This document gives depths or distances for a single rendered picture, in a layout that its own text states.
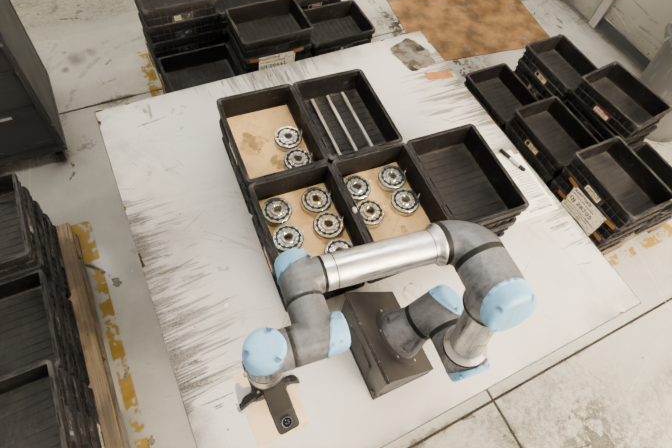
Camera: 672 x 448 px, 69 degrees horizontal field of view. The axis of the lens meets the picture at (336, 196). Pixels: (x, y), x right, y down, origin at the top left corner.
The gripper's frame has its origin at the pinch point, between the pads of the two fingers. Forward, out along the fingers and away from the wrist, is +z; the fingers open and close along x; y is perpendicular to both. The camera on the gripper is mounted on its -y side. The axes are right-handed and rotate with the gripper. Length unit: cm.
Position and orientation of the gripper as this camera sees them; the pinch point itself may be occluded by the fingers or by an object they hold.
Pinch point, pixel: (270, 399)
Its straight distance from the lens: 120.9
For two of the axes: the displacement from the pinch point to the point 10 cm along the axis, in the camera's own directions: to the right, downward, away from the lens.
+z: -1.0, 5.4, 8.3
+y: -4.4, -7.8, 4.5
